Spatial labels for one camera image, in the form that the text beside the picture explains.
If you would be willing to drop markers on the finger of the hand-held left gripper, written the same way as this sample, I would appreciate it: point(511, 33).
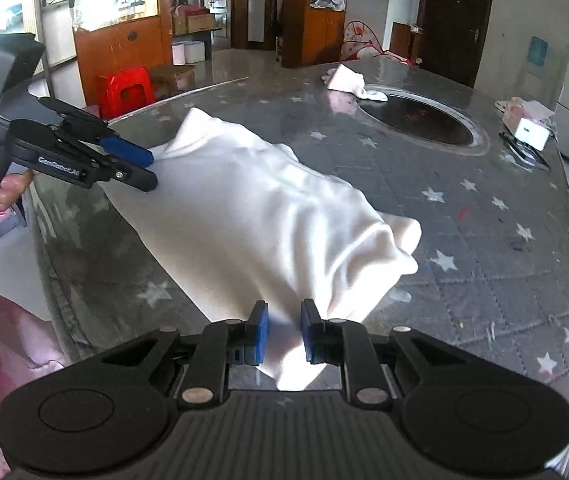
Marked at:
point(129, 151)
point(134, 177)

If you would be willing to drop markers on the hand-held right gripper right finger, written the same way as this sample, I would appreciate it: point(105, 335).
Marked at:
point(308, 335)

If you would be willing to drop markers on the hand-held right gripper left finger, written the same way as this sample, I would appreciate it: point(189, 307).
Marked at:
point(260, 332)

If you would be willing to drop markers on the white garment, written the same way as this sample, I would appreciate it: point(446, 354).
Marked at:
point(264, 220)

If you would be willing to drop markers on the pile of white clothes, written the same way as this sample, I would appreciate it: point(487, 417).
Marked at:
point(328, 1)

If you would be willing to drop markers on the red plastic stool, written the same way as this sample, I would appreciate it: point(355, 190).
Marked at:
point(124, 87)

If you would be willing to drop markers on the open cardboard box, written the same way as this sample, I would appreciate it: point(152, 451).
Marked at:
point(174, 80)

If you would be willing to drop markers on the wooden glass-front cabinet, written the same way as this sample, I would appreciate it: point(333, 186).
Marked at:
point(124, 45)

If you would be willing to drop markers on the white storage bins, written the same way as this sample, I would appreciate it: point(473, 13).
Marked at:
point(189, 52)

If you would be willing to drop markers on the grey star-print table cover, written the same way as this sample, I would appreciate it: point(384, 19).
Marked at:
point(464, 240)

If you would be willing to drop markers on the tall wooden shelf unit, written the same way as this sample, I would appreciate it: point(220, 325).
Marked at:
point(314, 35)

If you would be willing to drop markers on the folded white cloth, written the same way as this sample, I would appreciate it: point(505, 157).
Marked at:
point(344, 79)

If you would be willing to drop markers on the round black table inset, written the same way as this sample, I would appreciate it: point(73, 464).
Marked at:
point(419, 122)

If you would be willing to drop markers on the pink folding net cover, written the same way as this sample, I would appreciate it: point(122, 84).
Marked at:
point(362, 45)

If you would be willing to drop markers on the black scissors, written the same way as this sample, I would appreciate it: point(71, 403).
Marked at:
point(524, 152)

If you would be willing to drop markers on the small wooden side cabinet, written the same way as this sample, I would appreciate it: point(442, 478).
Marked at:
point(404, 42)

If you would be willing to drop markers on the small white box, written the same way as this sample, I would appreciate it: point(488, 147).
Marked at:
point(532, 132)

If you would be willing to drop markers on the white box on table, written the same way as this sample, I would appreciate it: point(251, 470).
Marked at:
point(524, 109)

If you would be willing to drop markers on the dark brown door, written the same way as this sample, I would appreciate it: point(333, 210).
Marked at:
point(452, 25)

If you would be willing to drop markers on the blue wall poster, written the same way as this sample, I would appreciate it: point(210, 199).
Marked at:
point(538, 50)

